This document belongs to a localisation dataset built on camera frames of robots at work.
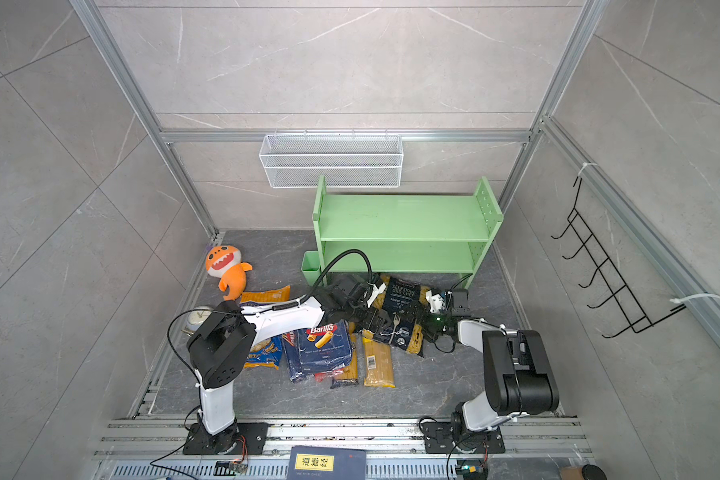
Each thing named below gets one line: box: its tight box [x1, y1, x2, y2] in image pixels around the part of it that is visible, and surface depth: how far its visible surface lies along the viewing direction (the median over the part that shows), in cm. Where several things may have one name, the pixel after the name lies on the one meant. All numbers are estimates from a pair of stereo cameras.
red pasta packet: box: [314, 368, 345, 383], surface depth 83 cm
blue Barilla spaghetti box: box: [282, 330, 305, 382], surface depth 83 cm
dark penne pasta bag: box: [372, 274, 431, 357], surface depth 87 cm
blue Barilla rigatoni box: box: [299, 319, 352, 374], surface depth 81 cm
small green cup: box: [301, 250, 321, 287], surface depth 103 cm
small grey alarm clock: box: [181, 306, 213, 337], surface depth 94 cm
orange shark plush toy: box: [205, 245, 253, 301], surface depth 103 cm
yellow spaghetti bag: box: [362, 328, 396, 388], surface depth 85 cm
